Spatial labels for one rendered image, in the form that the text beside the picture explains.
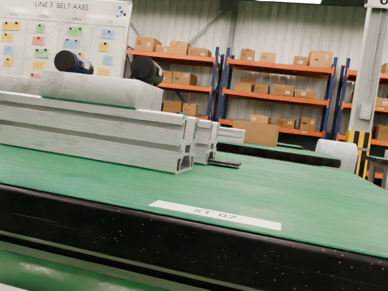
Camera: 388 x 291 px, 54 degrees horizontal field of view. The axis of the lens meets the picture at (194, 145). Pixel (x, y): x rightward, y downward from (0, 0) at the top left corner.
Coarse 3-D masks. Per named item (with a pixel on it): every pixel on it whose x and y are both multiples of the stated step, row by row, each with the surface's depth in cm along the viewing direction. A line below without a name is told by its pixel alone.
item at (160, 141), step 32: (0, 96) 60; (32, 96) 58; (0, 128) 60; (32, 128) 60; (64, 128) 57; (96, 128) 56; (128, 128) 55; (160, 128) 53; (192, 128) 60; (96, 160) 56; (128, 160) 55; (160, 160) 54; (192, 160) 62
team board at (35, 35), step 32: (0, 0) 397; (32, 0) 388; (64, 0) 379; (96, 0) 371; (0, 32) 398; (32, 32) 389; (64, 32) 380; (96, 32) 372; (128, 32) 366; (0, 64) 398; (32, 64) 389; (96, 64) 373
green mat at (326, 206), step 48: (0, 144) 60; (96, 192) 34; (144, 192) 37; (192, 192) 41; (240, 192) 45; (288, 192) 51; (336, 192) 58; (384, 192) 67; (336, 240) 29; (384, 240) 31
